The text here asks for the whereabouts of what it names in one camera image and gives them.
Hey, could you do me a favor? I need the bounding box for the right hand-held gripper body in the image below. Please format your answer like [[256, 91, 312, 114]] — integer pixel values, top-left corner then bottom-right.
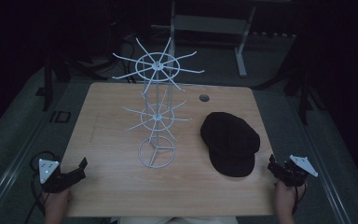
[[274, 154, 319, 188]]

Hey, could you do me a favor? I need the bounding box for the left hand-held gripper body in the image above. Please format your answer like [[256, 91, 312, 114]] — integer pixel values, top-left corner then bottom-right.
[[38, 159, 87, 194]]

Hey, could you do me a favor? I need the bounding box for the black cap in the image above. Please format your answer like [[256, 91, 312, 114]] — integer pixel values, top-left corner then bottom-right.
[[200, 111, 261, 178]]

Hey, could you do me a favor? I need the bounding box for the white wire hat rack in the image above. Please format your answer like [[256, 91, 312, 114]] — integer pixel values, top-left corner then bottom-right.
[[111, 36, 205, 170]]

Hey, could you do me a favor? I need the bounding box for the person's left hand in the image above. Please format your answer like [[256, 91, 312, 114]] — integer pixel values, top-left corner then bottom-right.
[[42, 188, 72, 224]]

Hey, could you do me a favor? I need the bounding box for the person's right hand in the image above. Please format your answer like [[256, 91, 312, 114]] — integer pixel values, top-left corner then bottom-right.
[[274, 180, 308, 224]]

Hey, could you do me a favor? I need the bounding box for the black floor plate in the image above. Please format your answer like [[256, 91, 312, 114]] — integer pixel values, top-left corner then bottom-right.
[[48, 110, 73, 124]]

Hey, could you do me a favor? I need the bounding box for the black metal stand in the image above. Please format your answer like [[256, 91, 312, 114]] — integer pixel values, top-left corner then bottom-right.
[[251, 36, 327, 126], [36, 52, 106, 112]]

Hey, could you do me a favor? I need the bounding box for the white metal stand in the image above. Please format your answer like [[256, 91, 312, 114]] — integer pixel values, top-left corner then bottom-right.
[[150, 0, 296, 78]]

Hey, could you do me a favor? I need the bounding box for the black cable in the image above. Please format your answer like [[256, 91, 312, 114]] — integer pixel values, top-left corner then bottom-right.
[[292, 183, 309, 216], [24, 150, 60, 224]]

